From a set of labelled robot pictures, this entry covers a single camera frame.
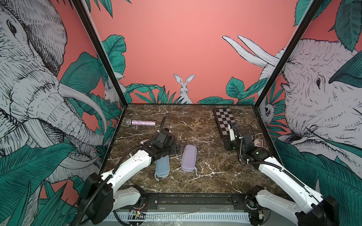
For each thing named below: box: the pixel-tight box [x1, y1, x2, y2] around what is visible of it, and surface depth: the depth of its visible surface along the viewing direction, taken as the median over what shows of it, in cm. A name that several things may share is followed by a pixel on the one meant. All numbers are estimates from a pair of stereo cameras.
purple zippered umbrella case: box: [181, 144, 199, 177], surface depth 89 cm
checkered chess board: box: [213, 107, 236, 138], surface depth 113 cm
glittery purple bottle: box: [124, 118, 157, 127], surface depth 106 cm
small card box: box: [253, 138, 264, 148], surface depth 97 cm
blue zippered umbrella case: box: [155, 155, 170, 182], surface depth 85 cm
